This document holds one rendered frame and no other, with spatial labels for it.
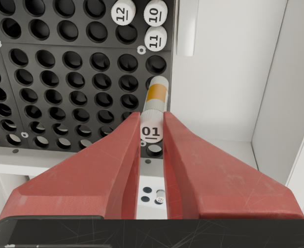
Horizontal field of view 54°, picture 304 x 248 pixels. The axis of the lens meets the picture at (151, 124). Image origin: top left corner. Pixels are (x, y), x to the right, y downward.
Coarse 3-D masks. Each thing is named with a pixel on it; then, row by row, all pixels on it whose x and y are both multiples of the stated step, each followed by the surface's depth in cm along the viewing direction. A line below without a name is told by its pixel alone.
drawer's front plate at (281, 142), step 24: (288, 0) 22; (288, 24) 21; (288, 48) 21; (288, 72) 21; (264, 96) 26; (288, 96) 20; (264, 120) 26; (288, 120) 20; (264, 144) 25; (288, 144) 20; (264, 168) 25; (288, 168) 20
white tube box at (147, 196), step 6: (144, 186) 40; (150, 186) 40; (156, 186) 40; (162, 186) 40; (138, 192) 41; (144, 192) 41; (150, 192) 41; (156, 192) 41; (138, 198) 42; (144, 198) 42; (150, 198) 41; (138, 204) 42; (144, 204) 42; (150, 204) 42; (156, 204) 42; (162, 204) 42
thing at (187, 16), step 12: (180, 0) 21; (192, 0) 21; (180, 12) 22; (192, 12) 22; (180, 24) 22; (192, 24) 22; (180, 36) 23; (192, 36) 23; (180, 48) 23; (192, 48) 23
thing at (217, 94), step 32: (224, 0) 22; (256, 0) 22; (224, 32) 23; (256, 32) 23; (192, 64) 25; (224, 64) 25; (256, 64) 25; (192, 96) 27; (224, 96) 27; (256, 96) 26; (192, 128) 29; (224, 128) 29; (0, 160) 27; (32, 160) 27; (160, 160) 27
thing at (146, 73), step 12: (144, 0) 17; (168, 0) 16; (168, 12) 17; (144, 24) 17; (168, 24) 17; (144, 36) 18; (168, 36) 18; (168, 48) 18; (144, 60) 19; (168, 60) 18; (144, 72) 19; (156, 72) 19; (168, 72) 19; (144, 84) 20; (144, 96) 20; (168, 96) 20; (168, 108) 20; (156, 144) 22; (144, 156) 23; (156, 156) 23
